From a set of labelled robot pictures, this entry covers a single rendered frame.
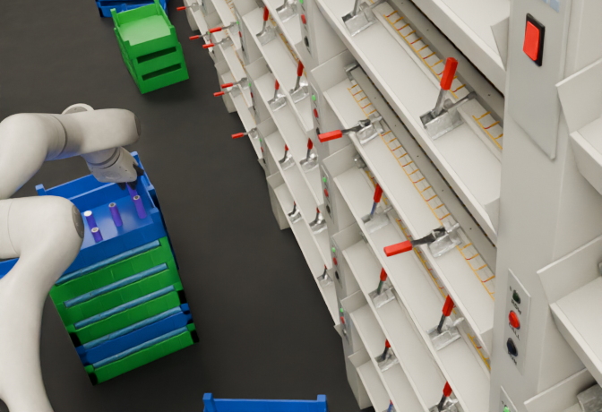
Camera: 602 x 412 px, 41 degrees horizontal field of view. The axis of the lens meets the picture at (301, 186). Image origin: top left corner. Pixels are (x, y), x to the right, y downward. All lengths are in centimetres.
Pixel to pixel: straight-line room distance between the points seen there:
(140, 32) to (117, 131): 168
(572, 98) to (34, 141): 103
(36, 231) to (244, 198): 135
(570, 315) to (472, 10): 29
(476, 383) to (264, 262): 134
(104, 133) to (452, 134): 93
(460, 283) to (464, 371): 19
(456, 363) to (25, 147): 79
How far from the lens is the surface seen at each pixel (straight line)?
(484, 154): 89
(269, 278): 236
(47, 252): 136
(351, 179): 147
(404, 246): 103
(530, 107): 67
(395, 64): 106
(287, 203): 232
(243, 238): 250
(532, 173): 70
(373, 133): 124
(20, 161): 144
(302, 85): 169
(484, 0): 79
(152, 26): 339
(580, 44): 59
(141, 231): 194
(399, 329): 147
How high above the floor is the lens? 169
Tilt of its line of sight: 40 degrees down
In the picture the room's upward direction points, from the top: 9 degrees counter-clockwise
